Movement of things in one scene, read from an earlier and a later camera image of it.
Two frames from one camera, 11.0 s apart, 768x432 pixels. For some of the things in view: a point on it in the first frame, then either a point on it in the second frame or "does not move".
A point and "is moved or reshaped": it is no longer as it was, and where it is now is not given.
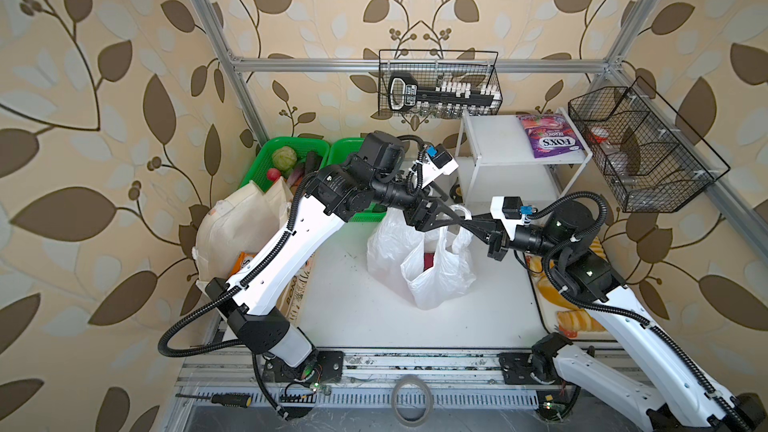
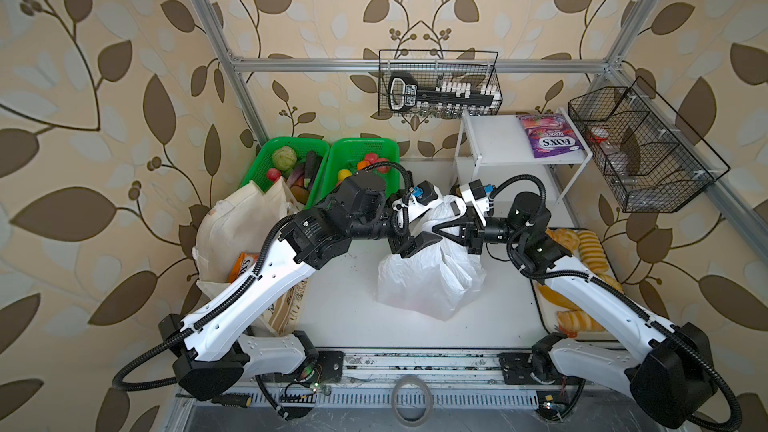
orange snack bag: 242,260 does not move
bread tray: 563,317 does not move
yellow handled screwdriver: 242,400 does not move
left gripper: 423,219 → 409,244
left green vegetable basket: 288,158 does not move
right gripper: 493,233 → 468,234
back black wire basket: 438,83 does not move
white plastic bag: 432,267 is moved or reshaped
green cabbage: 284,157 does not move
